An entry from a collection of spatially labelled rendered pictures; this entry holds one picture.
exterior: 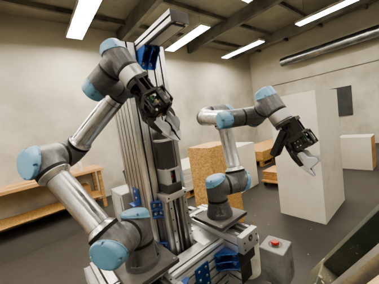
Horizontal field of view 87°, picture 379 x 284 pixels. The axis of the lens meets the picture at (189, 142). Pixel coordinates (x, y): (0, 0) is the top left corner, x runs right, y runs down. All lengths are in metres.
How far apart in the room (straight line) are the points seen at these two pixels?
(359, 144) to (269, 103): 4.91
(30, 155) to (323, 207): 3.09
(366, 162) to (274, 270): 4.73
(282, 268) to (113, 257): 0.77
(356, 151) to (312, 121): 2.85
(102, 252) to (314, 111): 2.69
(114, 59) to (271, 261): 1.09
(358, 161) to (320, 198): 2.68
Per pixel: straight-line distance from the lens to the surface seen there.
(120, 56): 0.65
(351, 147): 5.69
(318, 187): 3.14
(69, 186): 0.84
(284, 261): 1.16
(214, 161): 2.47
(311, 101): 2.94
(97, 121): 0.86
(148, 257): 0.94
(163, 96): 0.57
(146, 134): 1.04
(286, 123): 0.78
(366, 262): 0.81
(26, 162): 0.89
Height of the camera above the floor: 1.60
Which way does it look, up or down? 6 degrees down
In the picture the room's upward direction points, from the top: 9 degrees counter-clockwise
